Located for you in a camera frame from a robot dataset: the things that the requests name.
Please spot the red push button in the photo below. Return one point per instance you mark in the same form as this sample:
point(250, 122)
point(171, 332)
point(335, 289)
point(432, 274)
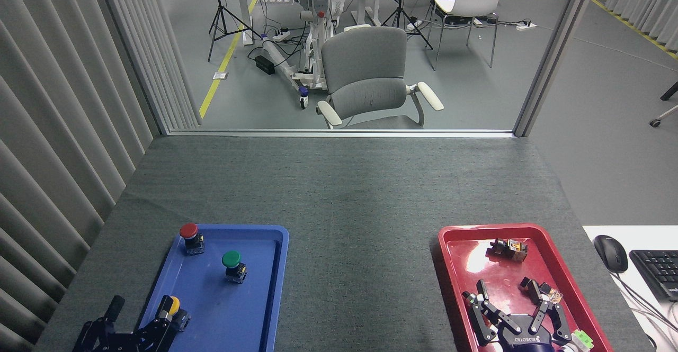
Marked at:
point(188, 231)

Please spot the white desk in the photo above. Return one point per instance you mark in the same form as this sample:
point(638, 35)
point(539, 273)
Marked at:
point(649, 331)

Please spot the blue plastic tray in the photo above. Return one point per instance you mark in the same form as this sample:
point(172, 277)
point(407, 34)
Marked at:
point(228, 309)

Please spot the black switch with orange block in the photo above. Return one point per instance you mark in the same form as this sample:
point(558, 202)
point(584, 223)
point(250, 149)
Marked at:
point(554, 295)
point(509, 249)

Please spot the black keyboard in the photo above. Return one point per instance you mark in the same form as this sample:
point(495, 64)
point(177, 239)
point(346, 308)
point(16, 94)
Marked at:
point(659, 272)

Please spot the grey office chair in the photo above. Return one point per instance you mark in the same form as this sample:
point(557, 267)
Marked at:
point(365, 71)

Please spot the black tripod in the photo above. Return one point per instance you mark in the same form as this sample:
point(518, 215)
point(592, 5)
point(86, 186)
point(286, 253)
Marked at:
point(220, 16)
point(401, 13)

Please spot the green and white switch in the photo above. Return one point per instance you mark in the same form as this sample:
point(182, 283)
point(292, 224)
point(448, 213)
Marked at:
point(581, 339)

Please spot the white power strip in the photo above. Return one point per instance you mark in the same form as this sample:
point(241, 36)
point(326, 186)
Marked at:
point(526, 25)
point(281, 36)

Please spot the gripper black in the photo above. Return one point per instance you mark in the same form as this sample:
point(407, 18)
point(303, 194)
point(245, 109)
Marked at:
point(114, 343)
point(524, 339)

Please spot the grey pleated curtain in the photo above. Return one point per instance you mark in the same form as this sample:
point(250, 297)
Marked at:
point(643, 2)
point(53, 129)

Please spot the black chair base with caster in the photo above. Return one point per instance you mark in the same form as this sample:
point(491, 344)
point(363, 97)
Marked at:
point(668, 92)

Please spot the green push button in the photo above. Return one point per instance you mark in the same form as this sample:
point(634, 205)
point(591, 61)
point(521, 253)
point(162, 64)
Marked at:
point(231, 259)

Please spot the black power adapter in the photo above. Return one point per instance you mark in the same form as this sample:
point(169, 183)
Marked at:
point(265, 64)

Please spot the silver knob switch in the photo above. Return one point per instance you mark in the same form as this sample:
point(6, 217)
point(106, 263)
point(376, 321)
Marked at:
point(465, 295)

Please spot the white stand on wheels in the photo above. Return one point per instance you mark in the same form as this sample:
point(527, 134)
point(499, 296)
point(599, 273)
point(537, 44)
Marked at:
point(318, 24)

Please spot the black computer mouse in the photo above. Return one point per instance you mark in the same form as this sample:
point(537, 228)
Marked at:
point(610, 253)

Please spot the yellow push button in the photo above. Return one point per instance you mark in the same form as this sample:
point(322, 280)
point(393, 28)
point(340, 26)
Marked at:
point(175, 304)

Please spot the red plastic tray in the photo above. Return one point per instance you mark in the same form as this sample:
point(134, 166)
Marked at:
point(476, 262)

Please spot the small silver floor plate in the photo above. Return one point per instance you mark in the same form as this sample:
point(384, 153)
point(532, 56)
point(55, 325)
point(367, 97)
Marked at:
point(220, 75)

